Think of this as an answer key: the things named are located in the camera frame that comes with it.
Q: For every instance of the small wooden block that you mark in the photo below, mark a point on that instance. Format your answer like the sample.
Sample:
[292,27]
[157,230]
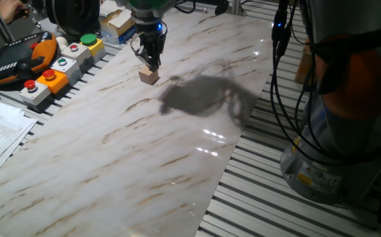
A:
[149,77]

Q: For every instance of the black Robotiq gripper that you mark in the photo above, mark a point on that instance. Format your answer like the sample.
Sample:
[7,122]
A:
[151,33]

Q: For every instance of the black orange teach pendant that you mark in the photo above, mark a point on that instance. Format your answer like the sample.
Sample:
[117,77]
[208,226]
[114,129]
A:
[15,62]

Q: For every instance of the white box green button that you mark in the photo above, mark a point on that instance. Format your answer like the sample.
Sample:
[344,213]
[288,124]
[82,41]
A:
[67,67]

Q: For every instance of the cardboard tissue box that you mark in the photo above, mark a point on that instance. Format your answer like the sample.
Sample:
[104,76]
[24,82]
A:
[117,24]

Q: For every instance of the black round spool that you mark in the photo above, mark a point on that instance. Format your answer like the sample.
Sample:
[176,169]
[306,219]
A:
[73,14]

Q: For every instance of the white egg shaped object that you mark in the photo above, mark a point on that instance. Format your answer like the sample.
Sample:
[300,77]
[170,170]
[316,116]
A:
[62,42]

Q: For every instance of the white box small red button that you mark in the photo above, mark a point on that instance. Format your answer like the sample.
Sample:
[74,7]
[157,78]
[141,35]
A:
[78,52]

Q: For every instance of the person's bare hand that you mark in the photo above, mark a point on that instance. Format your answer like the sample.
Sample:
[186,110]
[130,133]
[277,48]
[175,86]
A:
[10,8]

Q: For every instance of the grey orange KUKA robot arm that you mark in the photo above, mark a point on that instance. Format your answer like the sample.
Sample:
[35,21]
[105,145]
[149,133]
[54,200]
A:
[351,82]

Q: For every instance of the orange box red mushroom button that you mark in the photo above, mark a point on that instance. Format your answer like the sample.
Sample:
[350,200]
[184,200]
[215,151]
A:
[53,82]

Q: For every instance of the white marble pattern sheet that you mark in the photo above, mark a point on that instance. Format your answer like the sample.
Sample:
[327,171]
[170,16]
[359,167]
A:
[111,148]

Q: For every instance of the yellow box green button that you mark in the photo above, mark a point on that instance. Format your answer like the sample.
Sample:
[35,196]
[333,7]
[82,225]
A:
[93,44]

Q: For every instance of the white box red mushroom button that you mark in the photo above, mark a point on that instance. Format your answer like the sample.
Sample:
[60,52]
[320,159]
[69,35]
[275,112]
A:
[34,93]

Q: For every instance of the white flat box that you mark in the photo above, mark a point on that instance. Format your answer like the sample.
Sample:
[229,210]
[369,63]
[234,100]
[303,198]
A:
[111,6]

